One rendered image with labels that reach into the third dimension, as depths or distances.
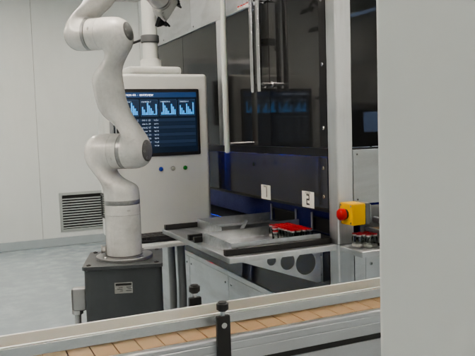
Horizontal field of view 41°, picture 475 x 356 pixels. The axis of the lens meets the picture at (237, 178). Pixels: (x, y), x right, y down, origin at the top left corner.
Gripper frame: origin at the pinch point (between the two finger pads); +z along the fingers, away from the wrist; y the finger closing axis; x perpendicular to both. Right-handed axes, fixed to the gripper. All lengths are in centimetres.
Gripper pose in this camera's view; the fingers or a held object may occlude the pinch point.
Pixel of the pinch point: (172, 14)
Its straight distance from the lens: 270.0
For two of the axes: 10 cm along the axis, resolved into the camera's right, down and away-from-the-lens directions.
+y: -5.3, 8.5, 0.1
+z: 1.8, 1.0, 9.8
